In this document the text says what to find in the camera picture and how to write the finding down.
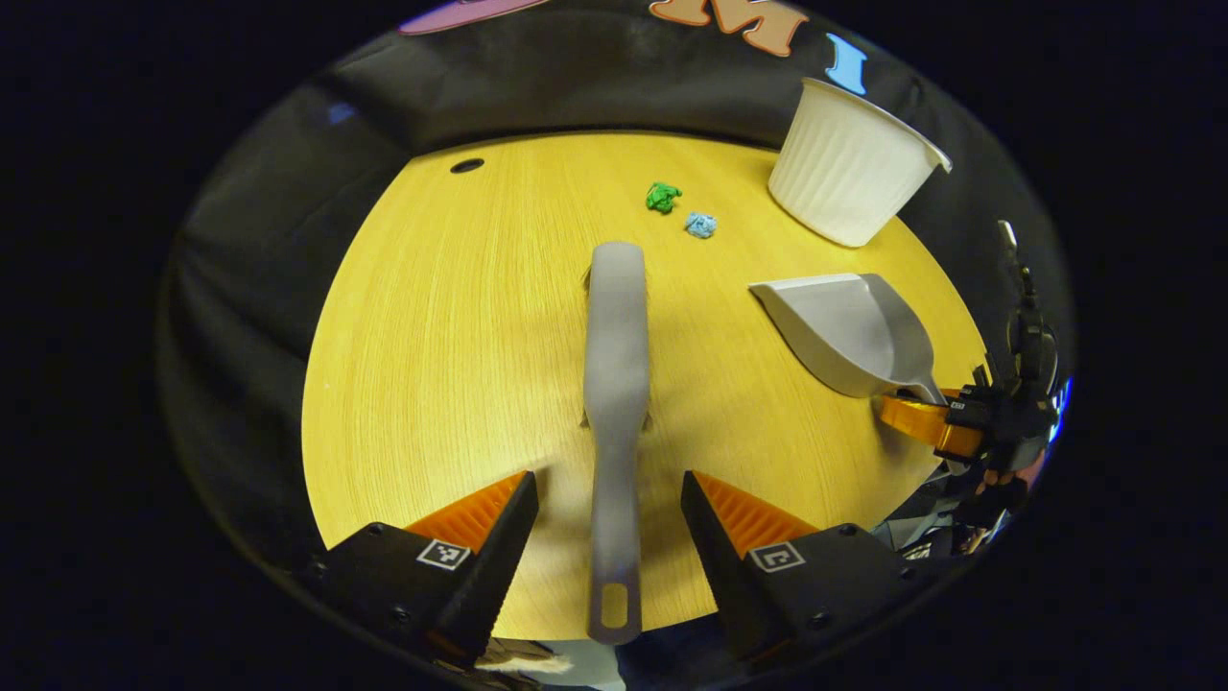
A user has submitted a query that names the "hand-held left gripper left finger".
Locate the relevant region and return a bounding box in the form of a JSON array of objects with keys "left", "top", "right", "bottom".
[{"left": 305, "top": 470, "right": 540, "bottom": 670}]

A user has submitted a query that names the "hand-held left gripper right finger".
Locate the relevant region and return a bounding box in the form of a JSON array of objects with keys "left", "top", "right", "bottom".
[{"left": 680, "top": 469, "right": 936, "bottom": 663}]

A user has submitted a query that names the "grey plastic dustpan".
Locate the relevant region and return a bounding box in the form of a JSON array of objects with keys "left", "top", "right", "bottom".
[{"left": 748, "top": 273, "right": 949, "bottom": 406}]

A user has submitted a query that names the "small grey broom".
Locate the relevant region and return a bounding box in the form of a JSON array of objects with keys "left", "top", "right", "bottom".
[{"left": 579, "top": 241, "right": 655, "bottom": 646}]

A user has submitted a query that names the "white ribbed garbage bin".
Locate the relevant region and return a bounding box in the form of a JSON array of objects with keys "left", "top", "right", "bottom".
[{"left": 767, "top": 77, "right": 954, "bottom": 249}]

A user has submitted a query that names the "black backdrop cloth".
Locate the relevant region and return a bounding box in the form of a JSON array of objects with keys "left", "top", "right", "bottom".
[{"left": 158, "top": 0, "right": 1075, "bottom": 615}]

